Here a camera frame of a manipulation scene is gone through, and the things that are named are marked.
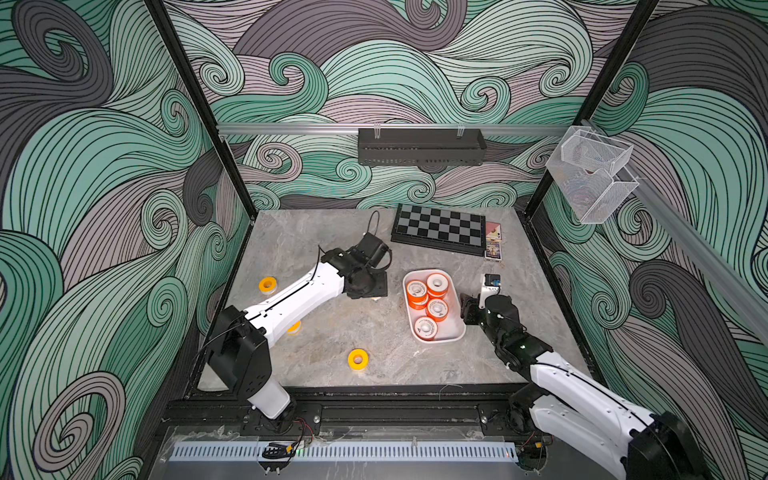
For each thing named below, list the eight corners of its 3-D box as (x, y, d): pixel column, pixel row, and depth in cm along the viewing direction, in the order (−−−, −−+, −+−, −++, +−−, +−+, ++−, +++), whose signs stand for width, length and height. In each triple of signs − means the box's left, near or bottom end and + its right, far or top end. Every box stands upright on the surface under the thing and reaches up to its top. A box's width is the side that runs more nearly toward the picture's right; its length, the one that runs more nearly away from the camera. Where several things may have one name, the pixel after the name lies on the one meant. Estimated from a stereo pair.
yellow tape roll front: (347, 370, 83) (346, 367, 81) (348, 351, 87) (348, 348, 85) (368, 370, 83) (368, 367, 81) (368, 351, 87) (368, 348, 85)
